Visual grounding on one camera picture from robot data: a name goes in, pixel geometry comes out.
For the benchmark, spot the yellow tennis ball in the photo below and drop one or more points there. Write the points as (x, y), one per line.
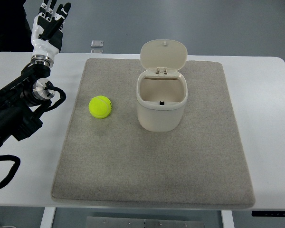
(100, 107)

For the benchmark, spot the white table leg left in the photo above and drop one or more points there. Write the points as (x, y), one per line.
(48, 217)

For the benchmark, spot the black table control panel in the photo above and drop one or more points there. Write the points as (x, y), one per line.
(262, 213)

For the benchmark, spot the beige lidded plastic bin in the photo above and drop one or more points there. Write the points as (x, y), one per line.
(161, 90)

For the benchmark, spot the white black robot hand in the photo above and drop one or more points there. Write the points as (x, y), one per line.
(47, 28)

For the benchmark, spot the metal floor socket plate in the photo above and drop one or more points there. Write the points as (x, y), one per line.
(97, 43)

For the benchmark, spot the grey felt mat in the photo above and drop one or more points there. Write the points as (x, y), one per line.
(199, 164)

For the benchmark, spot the grey metal base plate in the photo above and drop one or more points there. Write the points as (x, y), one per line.
(109, 222)

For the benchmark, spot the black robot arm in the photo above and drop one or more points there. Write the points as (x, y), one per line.
(24, 100)

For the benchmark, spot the white table leg right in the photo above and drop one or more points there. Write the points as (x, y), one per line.
(227, 219)

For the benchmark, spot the white table leg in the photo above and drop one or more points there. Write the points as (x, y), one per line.
(227, 219)
(48, 217)

